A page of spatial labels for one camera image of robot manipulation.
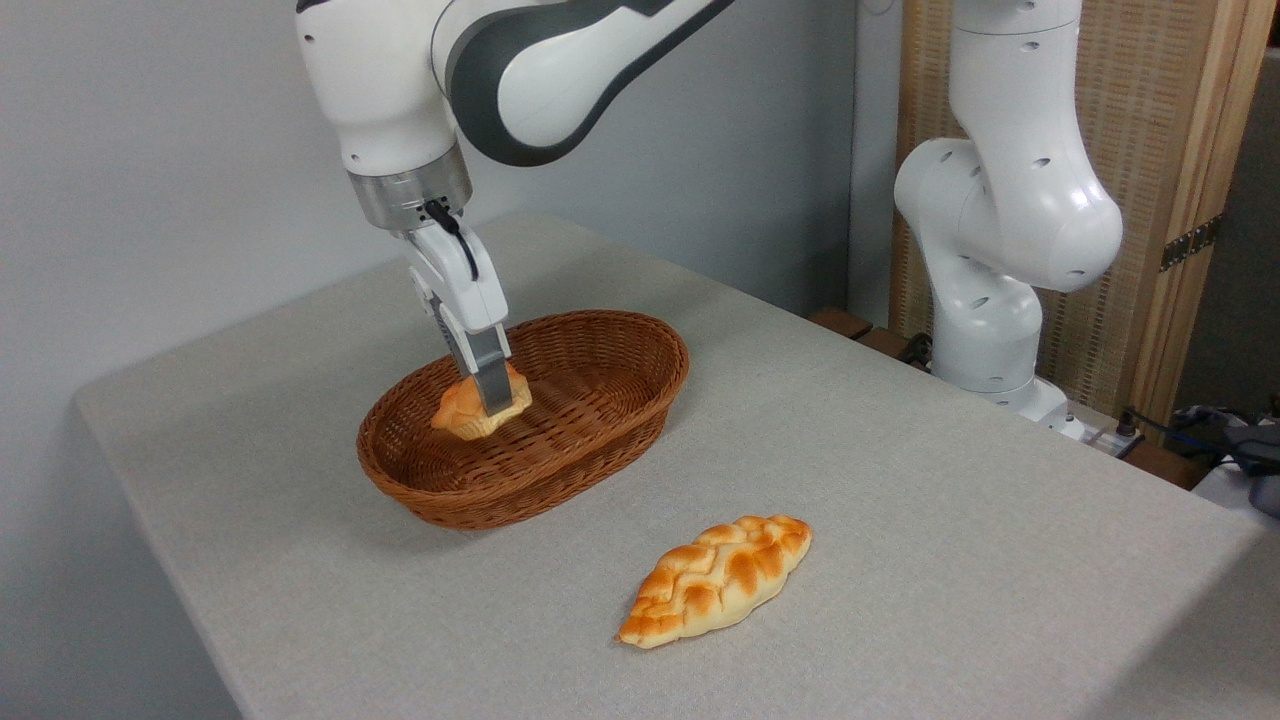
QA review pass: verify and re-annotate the grey tablecloth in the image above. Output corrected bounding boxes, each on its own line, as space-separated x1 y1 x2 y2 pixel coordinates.
75 210 1280 720

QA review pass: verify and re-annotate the long braided bread loaf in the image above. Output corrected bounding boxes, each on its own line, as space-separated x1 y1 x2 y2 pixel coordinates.
616 514 814 651

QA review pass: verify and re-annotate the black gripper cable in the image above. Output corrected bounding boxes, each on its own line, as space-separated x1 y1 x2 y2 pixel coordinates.
424 199 481 283

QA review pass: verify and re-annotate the brown oval wicker basket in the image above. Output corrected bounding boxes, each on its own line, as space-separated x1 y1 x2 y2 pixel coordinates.
356 309 691 531

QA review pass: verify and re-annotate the brown wooden base board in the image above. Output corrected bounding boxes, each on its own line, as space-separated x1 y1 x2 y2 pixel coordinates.
808 305 1213 491

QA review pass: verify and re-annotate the dark metal hinge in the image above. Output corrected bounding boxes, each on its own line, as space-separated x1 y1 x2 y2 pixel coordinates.
1160 214 1224 273

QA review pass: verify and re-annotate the grey bundled cloth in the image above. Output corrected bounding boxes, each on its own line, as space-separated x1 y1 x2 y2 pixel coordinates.
1222 420 1280 519

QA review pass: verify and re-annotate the wooden framed rattan screen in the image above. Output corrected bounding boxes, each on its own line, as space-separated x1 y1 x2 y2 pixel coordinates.
890 0 1280 431

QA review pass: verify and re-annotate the black power cable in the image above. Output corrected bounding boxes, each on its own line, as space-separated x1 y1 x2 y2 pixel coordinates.
1115 405 1280 471

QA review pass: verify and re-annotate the round knotted bread roll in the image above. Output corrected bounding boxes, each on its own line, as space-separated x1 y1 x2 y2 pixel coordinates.
431 361 534 442

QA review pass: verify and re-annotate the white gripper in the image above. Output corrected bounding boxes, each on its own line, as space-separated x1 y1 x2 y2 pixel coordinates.
403 222 517 417

